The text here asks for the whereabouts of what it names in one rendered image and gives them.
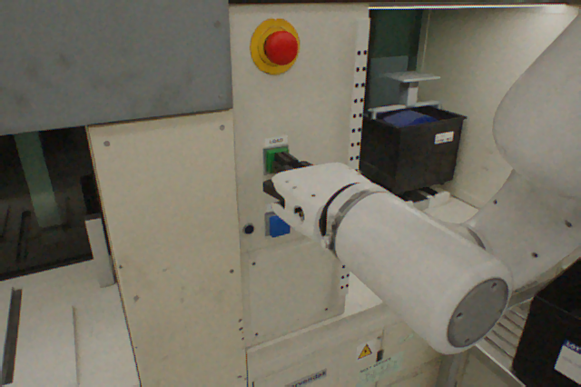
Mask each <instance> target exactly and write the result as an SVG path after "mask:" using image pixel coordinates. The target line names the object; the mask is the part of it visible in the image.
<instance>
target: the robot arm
mask: <svg viewBox="0 0 581 387"><path fill-rule="evenodd" d="M492 134H493V138H494V141H495V144H496V147H497V149H498V150H499V152H500V153H501V154H502V156H503V157H504V158H505V160H506V161H507V162H508V163H509V164H510V165H511V166H512V167H513V169H512V171H511V173H510V175H509V177H508V178H507V180H506V181H505V183H504V184H503V185H502V187H501V188H500V189H499V190H498V191H497V193H496V195H495V196H494V197H493V198H492V199H491V200H490V201H489V202H488V203H487V204H486V205H485V206H484V207H483V208H482V209H481V210H480V211H479V212H478V213H476V214H475V215H474V216H473V217H471V218H470V219H469V220H467V221H466V222H463V223H448V222H444V221H441V220H439V219H437V218H434V217H432V216H429V215H427V214H425V213H423V212H421V211H420V210H418V209H417V208H415V207H413V206H412V205H410V204H408V203H406V202H404V201H402V200H401V199H399V198H398V197H397V196H395V195H393V193H391V192H389V191H387V190H386V189H384V188H382V187H381V186H379V185H377V184H374V183H372V182H370V181H369V180H368V179H367V178H366V177H364V176H363V175H362V174H360V173H358V172H357V171H355V170H354V169H352V168H350V167H349V166H347V165H346V164H342V163H327V164H317V165H314V164H311V163H309V162H306V161H300V162H299V160H298V159H297V158H295V157H294V156H292V155H291V154H289V153H288V152H286V151H283V152H282V153H280V152H277V153H275V161H274V162H273V171H274V173H276V175H275V176H274V177H273V178H272V179H270V180H267V181H264V182H263V192H265V193H266V194H269V195H270V196H272V197H274V198H276V199H278V200H280V202H276V203H272V210H273V211H274V212H275V213H276V214H277V215H278V216H279V217H280V218H281V219H282V220H283V221H285V223H286V224H288V225H289V226H290V227H291V228H293V229H294V230H296V231H297V232H298V233H301V234H302V235H304V236H306V237H307V238H309V239H311V240H312V241H316V242H319V243H321V246H322V248H323V249H325V250H327V249H328V250H329V251H330V252H331V253H332V254H333V255H334V256H335V257H337V258H338V259H339V260H340V261H341V262H342V263H343V264H344V265H345V266H346V267H347V268H348V269H349V270H350V271H351V272H352V273H354V274H355V275H356V276H357V277H358V278H359V279H360V280H361V281H362V282H363V283H364V284H365V285H366V286H367V287H368V288H370V289H371V290H372V291H373V292H374V293H375V294H376V295H377V296H378V297H379V299H380V300H381V301H382V302H383V303H385V304H386V305H387V306H388V307H389V308H390V310H392V311H393V312H394V313H395V314H396V315H397V316H398V317H399V318H401V319H402V320H403V321H404V322H405V323H406V324H407V325H408V326H409V327H410V328H411V329H412V330H413V331H414V332H415V333H417V334H418V335H419V336H420V337H421V338H422V339H423V340H424V341H425V342H426V344H427V345H428V346H429V347H430V348H431V349H433V350H435V351H437V352H440V353H445V354H454V353H459V352H464V351H465V350H467V349H469V348H470V347H471V346H473V345H475V344H476V343H478V342H479V341H481V340H482V339H483V338H484V337H485V336H486V335H487V334H488V333H490V332H491V331H492V330H493V329H494V328H495V326H496V325H497V323H498V322H499V321H500V319H501V318H502V316H503V314H504V313H505V311H506V309H507V307H508V305H509V302H510V299H511V296H512V292H514V291H515V290H517V289H518V288H520V287H522V286H523V285H524V284H526V283H528V282H530V281H531V280H533V279H534V278H536V277H538V276H539V275H540V274H541V273H543V272H545V271H547V270H548V269H550V268H551V267H554V266H556V265H558V264H559V263H560V262H561V261H563V260H564V259H566V258H567V257H568V256H569V255H570V254H572V253H573V252H574V251H576V250H577V249H578V248H579V247H581V12H580V13H579V14H578V16H577V17H576V18H574V19H573V20H572V21H571V23H570V24H569V25H568V26H567V27H566V28H565V29H564V30H563V31H562V32H561V33H560V34H559V35H558V36H557V37H556V39H555V40H554V41H553V42H552V43H551V44H550V45H549V46H548V48H547V49H546V50H545V51H544V52H543V53H542V54H540V55H539V56H538V58H537V59H536V60H535V61H534V62H533V63H532V64H531V65H530V66H529V67H528V68H527V69H526V70H525V71H524V72H523V73H522V75H521V76H519V78H518V79H517V81H516V82H515V83H514V84H513V85H512V87H511V88H510V89H509V90H508V92H507V93H506V94H505V95H504V97H503V98H502V100H501V101H500V103H499V105H498V107H497V110H496V112H495V115H494V118H493V124H492Z"/></svg>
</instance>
